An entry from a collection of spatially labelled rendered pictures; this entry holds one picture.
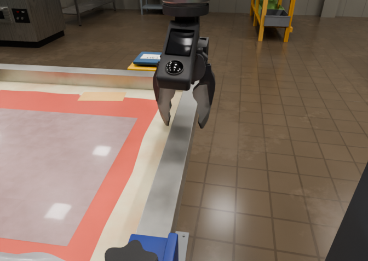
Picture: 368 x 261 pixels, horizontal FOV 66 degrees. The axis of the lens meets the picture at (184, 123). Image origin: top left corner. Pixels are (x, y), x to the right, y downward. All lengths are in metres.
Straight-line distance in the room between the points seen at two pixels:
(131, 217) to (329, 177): 1.79
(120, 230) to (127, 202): 0.05
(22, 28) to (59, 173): 4.50
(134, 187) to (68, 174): 0.11
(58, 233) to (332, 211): 1.63
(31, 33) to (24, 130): 4.28
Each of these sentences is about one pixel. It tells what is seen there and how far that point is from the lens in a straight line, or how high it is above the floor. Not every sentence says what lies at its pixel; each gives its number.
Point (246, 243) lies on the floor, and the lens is 1.57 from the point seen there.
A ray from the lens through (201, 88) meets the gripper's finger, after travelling 0.47.
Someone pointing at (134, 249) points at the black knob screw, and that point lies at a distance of 0.23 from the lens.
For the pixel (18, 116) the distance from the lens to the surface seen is 0.68.
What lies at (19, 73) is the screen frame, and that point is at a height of 0.98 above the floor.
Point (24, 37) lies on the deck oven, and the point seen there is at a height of 0.16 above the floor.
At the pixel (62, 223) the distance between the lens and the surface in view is 0.41.
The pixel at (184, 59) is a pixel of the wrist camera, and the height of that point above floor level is 1.12.
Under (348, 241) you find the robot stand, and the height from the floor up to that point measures 0.69.
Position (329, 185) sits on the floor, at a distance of 2.02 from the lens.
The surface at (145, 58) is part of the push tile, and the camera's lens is 0.89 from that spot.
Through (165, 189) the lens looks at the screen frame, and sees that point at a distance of 0.37.
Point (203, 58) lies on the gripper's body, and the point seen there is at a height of 1.11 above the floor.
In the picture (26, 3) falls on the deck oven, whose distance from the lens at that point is 4.77.
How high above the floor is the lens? 1.25
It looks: 31 degrees down
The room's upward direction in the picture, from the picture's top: straight up
